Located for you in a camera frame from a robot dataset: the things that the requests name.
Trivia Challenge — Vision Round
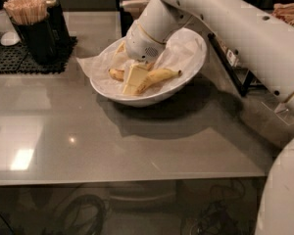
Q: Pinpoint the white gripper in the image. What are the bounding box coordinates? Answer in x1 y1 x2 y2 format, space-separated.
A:
112 21 166 95

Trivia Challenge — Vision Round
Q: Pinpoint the yellow banana front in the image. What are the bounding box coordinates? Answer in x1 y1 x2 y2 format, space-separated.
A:
134 69 182 95

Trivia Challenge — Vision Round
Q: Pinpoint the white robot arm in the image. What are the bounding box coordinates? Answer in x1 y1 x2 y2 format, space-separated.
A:
125 0 294 235

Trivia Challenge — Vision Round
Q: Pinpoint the spotted banana rear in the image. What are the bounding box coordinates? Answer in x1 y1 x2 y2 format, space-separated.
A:
108 40 155 82

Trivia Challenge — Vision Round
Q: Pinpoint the white bowl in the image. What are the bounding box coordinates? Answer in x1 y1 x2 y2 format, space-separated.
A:
89 28 208 108

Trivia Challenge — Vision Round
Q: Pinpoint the black napkin holder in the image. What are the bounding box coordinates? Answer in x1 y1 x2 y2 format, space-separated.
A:
116 0 133 36

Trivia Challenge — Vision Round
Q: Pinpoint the white paper liner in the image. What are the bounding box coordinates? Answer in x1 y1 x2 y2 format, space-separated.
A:
77 28 207 100

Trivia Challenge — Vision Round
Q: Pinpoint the dark bottle with cork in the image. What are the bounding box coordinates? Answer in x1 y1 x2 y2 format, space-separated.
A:
46 0 70 46

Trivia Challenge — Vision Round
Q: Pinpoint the black stir stick holder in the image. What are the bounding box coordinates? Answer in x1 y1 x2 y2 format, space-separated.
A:
12 17 58 65

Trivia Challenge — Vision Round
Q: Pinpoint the black rubber mat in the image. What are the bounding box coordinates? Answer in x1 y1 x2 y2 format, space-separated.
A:
0 36 77 74

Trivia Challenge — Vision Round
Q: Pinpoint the wooden stir sticks bundle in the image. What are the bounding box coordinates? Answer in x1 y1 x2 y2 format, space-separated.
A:
3 0 47 25

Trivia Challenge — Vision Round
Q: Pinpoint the white shaker black lid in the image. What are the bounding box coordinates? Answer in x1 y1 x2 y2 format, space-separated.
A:
0 0 20 46

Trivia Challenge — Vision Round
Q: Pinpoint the black wire condiment rack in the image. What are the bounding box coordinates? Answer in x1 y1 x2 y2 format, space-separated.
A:
208 33 265 96

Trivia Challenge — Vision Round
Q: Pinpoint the black cable coil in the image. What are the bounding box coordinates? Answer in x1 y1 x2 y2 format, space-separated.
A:
43 193 107 235

